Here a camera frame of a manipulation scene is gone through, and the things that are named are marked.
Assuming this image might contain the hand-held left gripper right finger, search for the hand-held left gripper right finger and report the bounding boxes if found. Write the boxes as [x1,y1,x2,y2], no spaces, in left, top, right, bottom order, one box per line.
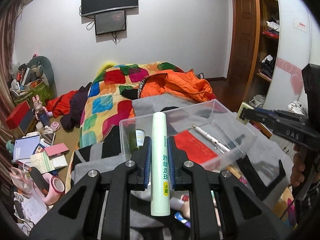
[167,135,292,240]

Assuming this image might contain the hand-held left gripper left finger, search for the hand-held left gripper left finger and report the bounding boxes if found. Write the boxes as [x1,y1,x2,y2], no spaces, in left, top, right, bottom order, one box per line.
[29,137,153,240]

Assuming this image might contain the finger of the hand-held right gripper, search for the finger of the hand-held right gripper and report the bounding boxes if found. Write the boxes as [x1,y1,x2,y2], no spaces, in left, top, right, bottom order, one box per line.
[246,107,308,121]
[247,114,274,134]

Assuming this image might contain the pale green cosmetic tube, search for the pale green cosmetic tube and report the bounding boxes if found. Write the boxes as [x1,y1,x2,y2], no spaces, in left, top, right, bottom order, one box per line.
[151,111,171,217]

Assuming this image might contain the small cream square block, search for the small cream square block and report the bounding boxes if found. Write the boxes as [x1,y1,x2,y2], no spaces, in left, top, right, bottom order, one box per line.
[237,102,251,124]

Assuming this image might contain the dark green spray bottle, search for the dark green spray bottle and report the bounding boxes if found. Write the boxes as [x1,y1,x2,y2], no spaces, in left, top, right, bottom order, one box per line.
[129,129,146,150]

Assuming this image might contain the red booklet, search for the red booklet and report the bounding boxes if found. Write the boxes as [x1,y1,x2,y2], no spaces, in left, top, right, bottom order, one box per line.
[174,130,218,166]

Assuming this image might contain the clear plastic storage box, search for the clear plastic storage box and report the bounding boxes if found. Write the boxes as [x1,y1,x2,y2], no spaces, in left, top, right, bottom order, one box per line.
[119,99,258,172]

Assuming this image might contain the white pen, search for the white pen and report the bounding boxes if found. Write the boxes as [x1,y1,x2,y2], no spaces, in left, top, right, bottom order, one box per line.
[192,124,230,153]

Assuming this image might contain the person's right hand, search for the person's right hand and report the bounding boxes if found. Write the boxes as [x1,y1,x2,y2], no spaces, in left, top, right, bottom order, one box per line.
[291,152,304,187]

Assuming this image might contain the white shoes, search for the white shoes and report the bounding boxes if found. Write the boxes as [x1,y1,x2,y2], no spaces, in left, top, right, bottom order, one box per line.
[248,94,266,108]

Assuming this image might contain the white printed bag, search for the white printed bag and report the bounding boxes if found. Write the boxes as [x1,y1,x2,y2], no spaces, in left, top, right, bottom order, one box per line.
[287,101,308,116]

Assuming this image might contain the dark folded clothes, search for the dark folded clothes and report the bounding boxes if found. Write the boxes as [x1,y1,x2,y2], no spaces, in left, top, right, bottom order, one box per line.
[260,54,277,77]

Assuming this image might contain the grey blanket with black stripes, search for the grey blanket with black stripes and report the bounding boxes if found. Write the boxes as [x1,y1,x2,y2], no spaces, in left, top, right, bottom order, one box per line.
[67,94,297,240]

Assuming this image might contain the small blue packet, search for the small blue packet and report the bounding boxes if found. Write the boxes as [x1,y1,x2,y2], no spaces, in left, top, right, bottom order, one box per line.
[174,212,191,228]

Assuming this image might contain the colourful patchwork blanket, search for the colourful patchwork blanket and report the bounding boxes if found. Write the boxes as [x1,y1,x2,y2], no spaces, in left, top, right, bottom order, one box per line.
[71,61,187,157]

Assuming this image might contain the wooden wardrobe shelving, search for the wooden wardrobe shelving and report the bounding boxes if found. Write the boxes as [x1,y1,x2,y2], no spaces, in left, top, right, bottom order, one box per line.
[247,0,281,102]

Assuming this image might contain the white wardrobe sliding door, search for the white wardrobe sliding door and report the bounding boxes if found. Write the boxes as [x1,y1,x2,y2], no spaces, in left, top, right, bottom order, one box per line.
[262,0,320,117]

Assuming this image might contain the orange padded jacket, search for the orange padded jacket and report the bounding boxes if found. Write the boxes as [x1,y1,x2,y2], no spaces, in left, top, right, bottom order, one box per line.
[122,69,217,103]

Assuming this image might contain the brown wooden door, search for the brown wooden door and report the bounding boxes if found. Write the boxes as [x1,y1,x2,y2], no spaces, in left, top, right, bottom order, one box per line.
[226,0,258,81]

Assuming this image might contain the dark purple garment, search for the dark purple garment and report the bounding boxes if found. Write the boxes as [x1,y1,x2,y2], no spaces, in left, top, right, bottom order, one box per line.
[61,82,93,132]

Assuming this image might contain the white cloth on shelf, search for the white cloth on shelf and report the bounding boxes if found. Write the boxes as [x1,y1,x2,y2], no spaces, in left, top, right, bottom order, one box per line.
[266,20,280,32]

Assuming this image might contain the pink wallet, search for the pink wallet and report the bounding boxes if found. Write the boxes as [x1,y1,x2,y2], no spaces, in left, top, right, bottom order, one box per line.
[44,144,70,159]

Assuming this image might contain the pink round gadget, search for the pink round gadget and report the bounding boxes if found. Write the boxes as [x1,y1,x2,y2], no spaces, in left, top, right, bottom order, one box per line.
[41,175,66,205]

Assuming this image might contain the pale green open book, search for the pale green open book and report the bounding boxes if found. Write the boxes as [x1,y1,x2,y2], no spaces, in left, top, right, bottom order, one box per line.
[30,152,68,175]

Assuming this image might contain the pink slippers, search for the pink slippers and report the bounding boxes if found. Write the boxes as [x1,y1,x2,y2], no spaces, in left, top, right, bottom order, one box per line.
[43,121,61,134]

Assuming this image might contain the red cloth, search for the red cloth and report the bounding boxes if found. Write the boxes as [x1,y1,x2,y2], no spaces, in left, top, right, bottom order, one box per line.
[47,91,78,118]

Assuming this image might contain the pink bunny toy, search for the pink bunny toy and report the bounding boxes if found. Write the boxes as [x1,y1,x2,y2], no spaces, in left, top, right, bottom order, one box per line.
[32,94,49,125]

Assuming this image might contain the blue notebook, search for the blue notebook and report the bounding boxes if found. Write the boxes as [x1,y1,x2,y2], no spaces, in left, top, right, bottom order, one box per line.
[12,135,41,162]

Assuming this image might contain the green cardboard box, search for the green cardboard box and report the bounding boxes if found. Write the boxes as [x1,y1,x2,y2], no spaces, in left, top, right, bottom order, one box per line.
[19,79,54,106]

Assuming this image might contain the red storage box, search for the red storage box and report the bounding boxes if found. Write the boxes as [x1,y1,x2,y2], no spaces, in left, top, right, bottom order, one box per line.
[5,100,38,135]

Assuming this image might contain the brown patterned curtain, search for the brown patterned curtain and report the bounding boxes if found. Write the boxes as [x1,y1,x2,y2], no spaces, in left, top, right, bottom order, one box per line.
[0,0,29,140]

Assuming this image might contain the small black wall monitor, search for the small black wall monitor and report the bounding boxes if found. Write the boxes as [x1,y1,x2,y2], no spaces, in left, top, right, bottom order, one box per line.
[94,10,127,36]

